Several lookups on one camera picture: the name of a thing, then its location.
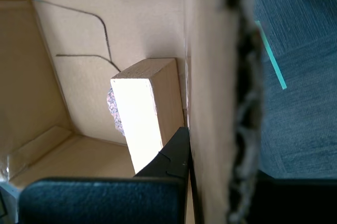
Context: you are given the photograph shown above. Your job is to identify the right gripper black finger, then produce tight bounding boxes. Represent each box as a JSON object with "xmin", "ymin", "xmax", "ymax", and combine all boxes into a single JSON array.
[
  {"xmin": 249, "ymin": 170, "xmax": 337, "ymax": 224},
  {"xmin": 17, "ymin": 126, "xmax": 191, "ymax": 224}
]

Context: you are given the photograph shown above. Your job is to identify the small beige rock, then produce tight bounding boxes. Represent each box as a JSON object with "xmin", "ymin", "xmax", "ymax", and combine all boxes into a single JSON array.
[{"xmin": 106, "ymin": 88, "xmax": 126, "ymax": 137}]

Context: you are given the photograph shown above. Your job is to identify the light wooden block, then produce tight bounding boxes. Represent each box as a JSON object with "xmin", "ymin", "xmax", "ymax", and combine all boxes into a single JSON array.
[{"xmin": 110, "ymin": 57, "xmax": 185, "ymax": 175}]

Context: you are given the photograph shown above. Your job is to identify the brown cardboard box flaps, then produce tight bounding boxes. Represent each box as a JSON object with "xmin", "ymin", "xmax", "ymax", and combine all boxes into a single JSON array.
[{"xmin": 0, "ymin": 0, "xmax": 266, "ymax": 224}]

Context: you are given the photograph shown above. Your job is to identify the teal tape strip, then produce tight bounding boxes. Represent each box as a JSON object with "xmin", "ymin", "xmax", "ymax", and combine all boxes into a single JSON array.
[{"xmin": 254, "ymin": 20, "xmax": 288, "ymax": 90}]

